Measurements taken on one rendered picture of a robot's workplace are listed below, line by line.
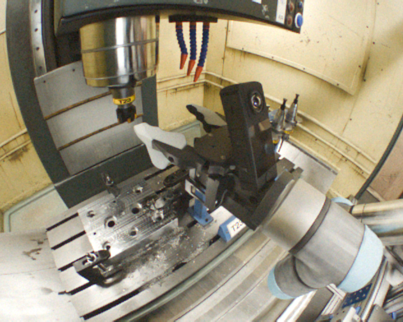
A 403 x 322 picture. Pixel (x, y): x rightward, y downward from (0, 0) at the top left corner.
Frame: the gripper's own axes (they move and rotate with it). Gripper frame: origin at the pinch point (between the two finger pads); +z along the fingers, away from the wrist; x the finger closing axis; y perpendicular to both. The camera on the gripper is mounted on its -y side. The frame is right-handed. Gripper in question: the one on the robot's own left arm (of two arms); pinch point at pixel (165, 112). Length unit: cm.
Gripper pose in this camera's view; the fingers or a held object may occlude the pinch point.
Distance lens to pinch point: 30.0
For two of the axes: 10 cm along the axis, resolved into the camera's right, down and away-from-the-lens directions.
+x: 7.0, -4.4, 5.7
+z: -7.1, -5.2, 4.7
